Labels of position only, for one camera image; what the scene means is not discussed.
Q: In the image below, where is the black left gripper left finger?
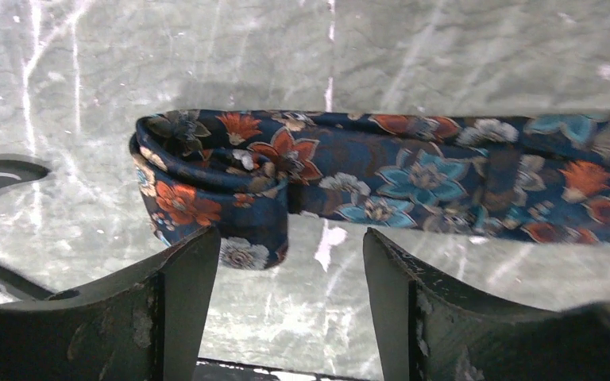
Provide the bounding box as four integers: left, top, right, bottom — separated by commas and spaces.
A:
0, 227, 221, 380

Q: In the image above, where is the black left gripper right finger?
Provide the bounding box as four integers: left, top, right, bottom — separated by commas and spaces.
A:
363, 229, 610, 381

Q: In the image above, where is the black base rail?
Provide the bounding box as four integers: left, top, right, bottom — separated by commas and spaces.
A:
193, 358, 357, 381

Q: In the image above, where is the navy floral necktie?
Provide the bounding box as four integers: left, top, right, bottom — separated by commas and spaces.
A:
129, 110, 610, 270

